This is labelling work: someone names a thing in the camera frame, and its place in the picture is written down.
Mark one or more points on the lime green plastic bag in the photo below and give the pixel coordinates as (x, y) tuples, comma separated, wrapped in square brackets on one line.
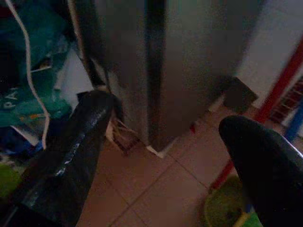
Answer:
[(7, 179)]

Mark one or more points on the blue plastic bag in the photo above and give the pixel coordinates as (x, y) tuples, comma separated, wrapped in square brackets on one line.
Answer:
[(16, 142)]

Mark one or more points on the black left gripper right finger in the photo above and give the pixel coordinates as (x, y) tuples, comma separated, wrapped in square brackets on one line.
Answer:
[(272, 177)]

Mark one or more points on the brown cardboard scrap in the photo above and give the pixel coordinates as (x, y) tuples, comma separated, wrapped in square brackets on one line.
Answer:
[(124, 138)]

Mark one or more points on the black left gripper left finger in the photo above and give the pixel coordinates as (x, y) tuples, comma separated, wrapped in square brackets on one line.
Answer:
[(66, 160)]

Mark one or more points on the stainless steel refrigerator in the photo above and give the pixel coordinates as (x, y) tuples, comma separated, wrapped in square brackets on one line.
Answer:
[(194, 59)]

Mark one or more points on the dark grey square block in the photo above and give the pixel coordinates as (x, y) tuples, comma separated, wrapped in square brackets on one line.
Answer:
[(239, 94)]

